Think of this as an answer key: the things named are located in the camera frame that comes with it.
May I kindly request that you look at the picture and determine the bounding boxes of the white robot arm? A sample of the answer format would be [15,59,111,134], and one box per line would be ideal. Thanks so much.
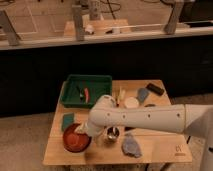
[75,95,213,171]

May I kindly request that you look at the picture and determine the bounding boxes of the green sponge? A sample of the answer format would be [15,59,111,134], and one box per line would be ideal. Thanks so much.
[61,113,74,131]

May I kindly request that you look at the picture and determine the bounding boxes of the grey crumpled cloth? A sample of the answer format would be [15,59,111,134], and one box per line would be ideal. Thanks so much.
[121,133,142,158]

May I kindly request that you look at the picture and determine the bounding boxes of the orange carrot toy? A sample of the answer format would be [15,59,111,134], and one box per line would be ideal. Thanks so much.
[84,88,90,103]

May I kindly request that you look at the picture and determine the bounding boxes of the black rectangular block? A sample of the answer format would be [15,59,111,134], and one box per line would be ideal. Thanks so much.
[146,83,164,96]

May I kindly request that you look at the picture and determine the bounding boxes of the striped metal cup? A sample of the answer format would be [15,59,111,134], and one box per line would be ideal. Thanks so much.
[107,127,120,143]

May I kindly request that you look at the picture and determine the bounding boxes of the grey post left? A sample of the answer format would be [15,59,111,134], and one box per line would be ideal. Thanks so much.
[0,10,20,46]

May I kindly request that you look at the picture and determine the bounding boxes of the white round container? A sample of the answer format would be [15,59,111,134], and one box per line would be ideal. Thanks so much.
[124,97,139,108]

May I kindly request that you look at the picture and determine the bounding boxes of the red orange bowl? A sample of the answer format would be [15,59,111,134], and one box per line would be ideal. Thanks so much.
[63,123,92,153]

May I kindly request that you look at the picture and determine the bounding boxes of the grey post right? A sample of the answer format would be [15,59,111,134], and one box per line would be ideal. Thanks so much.
[164,0,184,35]

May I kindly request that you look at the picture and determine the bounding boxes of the blue grey cloth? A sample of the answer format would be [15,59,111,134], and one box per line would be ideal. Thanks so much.
[137,88,149,103]

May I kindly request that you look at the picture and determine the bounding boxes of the green plastic tray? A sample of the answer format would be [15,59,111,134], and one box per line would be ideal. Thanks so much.
[60,74,112,108]

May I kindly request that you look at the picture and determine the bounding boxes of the black handled utensil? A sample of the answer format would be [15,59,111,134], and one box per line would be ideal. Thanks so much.
[124,127,135,131]

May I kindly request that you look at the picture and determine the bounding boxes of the grey post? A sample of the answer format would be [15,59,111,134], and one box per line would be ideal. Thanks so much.
[164,0,184,35]
[0,10,20,46]
[72,5,84,41]

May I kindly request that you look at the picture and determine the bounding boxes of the dark small tool in tray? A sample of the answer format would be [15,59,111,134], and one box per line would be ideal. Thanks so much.
[77,86,84,100]

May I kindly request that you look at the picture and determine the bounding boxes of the wooden table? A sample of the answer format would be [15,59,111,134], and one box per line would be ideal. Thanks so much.
[42,79,193,167]

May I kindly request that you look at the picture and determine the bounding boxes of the purple bowl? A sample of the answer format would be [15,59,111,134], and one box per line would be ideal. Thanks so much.
[62,125,93,154]

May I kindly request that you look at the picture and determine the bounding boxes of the grey post middle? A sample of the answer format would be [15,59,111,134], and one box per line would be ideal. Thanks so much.
[72,5,84,41]

